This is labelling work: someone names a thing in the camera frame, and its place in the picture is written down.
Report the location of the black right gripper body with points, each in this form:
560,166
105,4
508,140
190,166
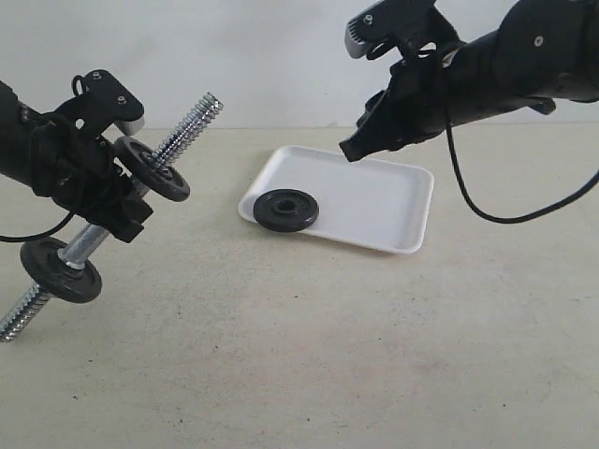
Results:
417,103

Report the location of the black weight plate end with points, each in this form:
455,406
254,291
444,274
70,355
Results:
41,261
137,158

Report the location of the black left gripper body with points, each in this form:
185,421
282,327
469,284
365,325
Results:
77,174

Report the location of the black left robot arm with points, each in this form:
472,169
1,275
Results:
16,119

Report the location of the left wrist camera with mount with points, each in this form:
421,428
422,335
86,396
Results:
100,101

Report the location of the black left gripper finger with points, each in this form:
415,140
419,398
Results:
126,218

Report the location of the black weight plate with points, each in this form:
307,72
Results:
286,210

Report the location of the white plastic tray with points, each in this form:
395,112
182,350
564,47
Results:
373,203

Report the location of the chrome threaded dumbbell bar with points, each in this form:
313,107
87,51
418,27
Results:
91,236

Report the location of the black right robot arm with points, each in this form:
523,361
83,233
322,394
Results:
541,52

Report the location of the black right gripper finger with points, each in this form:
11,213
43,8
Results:
365,142

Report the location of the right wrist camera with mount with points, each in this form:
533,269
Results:
405,25

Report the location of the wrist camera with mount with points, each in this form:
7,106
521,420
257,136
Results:
100,101
405,25

